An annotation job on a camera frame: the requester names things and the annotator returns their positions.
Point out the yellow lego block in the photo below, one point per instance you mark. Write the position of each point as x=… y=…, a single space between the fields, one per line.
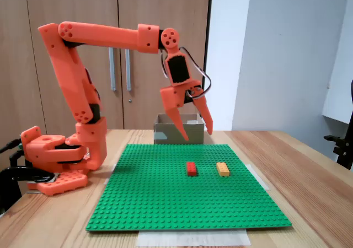
x=222 y=169

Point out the open cardboard box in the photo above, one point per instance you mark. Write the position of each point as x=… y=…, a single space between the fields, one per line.
x=198 y=135

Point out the red lego block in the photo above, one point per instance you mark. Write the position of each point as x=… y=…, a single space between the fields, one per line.
x=192 y=169

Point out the green lego baseplate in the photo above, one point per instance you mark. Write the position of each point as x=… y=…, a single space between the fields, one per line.
x=165 y=198

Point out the masking tape strip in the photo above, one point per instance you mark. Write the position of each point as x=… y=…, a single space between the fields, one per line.
x=260 y=179
x=106 y=180
x=193 y=238

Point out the wooden cabinet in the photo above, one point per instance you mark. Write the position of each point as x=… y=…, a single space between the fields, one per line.
x=82 y=0

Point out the white panel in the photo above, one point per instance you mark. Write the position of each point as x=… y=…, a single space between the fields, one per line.
x=339 y=66

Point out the black stand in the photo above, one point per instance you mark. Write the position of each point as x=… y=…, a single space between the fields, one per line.
x=344 y=148

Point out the black table clamp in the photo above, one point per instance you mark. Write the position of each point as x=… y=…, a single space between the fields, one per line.
x=22 y=172

